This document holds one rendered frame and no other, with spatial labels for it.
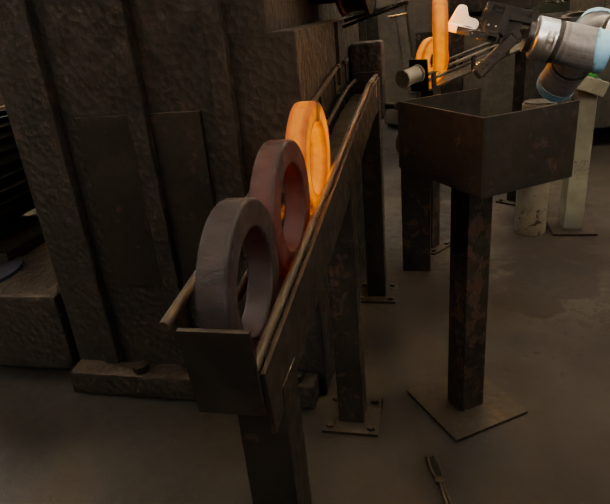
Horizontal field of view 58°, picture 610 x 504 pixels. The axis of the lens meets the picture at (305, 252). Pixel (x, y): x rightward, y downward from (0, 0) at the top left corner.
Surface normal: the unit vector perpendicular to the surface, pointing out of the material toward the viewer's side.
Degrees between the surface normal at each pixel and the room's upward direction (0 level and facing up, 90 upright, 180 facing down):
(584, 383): 0
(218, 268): 55
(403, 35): 90
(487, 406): 0
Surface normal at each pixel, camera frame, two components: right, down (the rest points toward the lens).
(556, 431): -0.09, -0.91
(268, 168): -0.22, -0.44
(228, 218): -0.16, -0.70
